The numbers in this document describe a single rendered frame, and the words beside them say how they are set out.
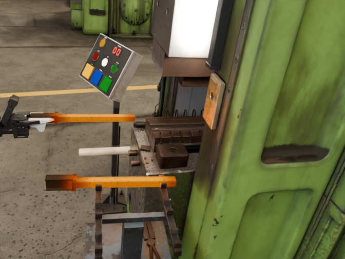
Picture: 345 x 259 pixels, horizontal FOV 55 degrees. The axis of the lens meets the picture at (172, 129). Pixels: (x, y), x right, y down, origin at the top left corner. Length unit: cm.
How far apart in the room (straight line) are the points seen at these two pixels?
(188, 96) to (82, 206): 124
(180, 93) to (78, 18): 500
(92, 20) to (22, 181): 401
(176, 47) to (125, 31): 512
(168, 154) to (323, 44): 68
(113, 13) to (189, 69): 496
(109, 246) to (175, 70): 69
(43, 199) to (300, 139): 190
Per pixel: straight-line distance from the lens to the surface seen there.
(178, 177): 139
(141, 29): 637
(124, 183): 111
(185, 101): 168
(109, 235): 131
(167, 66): 129
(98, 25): 629
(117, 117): 142
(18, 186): 276
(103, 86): 185
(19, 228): 245
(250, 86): 97
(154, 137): 144
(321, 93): 119
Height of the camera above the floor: 175
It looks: 30 degrees down
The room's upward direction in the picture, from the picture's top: 8 degrees clockwise
